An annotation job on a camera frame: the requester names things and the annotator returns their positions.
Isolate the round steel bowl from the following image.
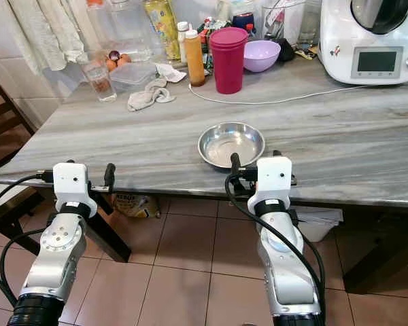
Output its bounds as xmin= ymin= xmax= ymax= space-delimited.
xmin=197 ymin=122 xmax=267 ymax=170

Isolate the yellow printed bag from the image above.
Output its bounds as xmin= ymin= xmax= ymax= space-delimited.
xmin=112 ymin=193 xmax=161 ymax=219

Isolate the white plastic bin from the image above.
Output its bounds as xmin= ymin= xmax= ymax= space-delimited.
xmin=291 ymin=205 xmax=345 ymax=244

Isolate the crumpled grey rag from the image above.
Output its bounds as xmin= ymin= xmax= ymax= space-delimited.
xmin=126 ymin=77 xmax=177 ymax=113

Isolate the clear drinking glass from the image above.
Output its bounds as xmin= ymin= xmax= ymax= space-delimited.
xmin=83 ymin=61 xmax=118 ymax=103

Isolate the magenta plastic tumbler with lid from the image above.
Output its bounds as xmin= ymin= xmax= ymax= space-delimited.
xmin=209 ymin=27 xmax=250 ymax=95

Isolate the clear plastic lidded container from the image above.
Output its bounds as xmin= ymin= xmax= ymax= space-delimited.
xmin=110 ymin=61 xmax=159 ymax=94

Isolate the orange sauce squeeze bottle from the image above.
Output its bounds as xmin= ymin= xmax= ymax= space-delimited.
xmin=184 ymin=26 xmax=207 ymax=88

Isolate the lilac plastic bowl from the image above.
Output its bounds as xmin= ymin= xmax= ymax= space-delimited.
xmin=243 ymin=40 xmax=282 ymax=73

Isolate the dark wooden chair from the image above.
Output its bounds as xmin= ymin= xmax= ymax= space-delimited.
xmin=0 ymin=68 xmax=132 ymax=264

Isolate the white crumpled tissue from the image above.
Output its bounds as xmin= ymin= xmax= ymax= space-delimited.
xmin=154 ymin=62 xmax=188 ymax=84

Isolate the small black object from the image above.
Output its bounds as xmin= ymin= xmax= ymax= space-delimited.
xmin=275 ymin=38 xmax=295 ymax=64

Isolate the small white bottle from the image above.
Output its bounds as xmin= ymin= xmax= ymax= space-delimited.
xmin=176 ymin=22 xmax=189 ymax=66

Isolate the colourful snack packet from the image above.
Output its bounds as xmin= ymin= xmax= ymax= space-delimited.
xmin=196 ymin=16 xmax=232 ymax=69

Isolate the blue lidded jar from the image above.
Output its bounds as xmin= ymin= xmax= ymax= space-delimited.
xmin=231 ymin=10 xmax=258 ymax=35

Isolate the large clear plastic bottle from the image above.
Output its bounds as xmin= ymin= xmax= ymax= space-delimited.
xmin=87 ymin=0 xmax=154 ymax=62

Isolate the yellow labelled bottle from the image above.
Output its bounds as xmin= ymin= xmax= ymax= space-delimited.
xmin=142 ymin=0 xmax=182 ymax=62

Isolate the clear glass jar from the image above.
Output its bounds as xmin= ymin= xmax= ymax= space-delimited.
xmin=261 ymin=0 xmax=304 ymax=43

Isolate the dark wooden table leg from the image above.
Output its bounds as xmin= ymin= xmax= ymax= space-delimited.
xmin=340 ymin=202 xmax=408 ymax=301

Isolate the white hanging towel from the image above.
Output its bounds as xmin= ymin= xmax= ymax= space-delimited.
xmin=5 ymin=0 xmax=98 ymax=74

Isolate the tall clear glass bottle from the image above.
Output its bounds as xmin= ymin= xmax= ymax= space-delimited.
xmin=296 ymin=0 xmax=324 ymax=50

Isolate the white kitchen cooking machine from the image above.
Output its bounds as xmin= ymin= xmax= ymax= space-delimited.
xmin=318 ymin=0 xmax=408 ymax=86

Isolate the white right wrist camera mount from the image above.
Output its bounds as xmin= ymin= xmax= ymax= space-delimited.
xmin=247 ymin=158 xmax=293 ymax=211

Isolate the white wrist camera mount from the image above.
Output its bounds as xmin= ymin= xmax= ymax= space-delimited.
xmin=52 ymin=163 xmax=99 ymax=218
xmin=247 ymin=158 xmax=293 ymax=211

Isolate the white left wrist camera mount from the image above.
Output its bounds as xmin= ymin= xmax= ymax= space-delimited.
xmin=52 ymin=163 xmax=99 ymax=218

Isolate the white power cable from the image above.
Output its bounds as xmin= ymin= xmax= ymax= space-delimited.
xmin=188 ymin=82 xmax=385 ymax=107

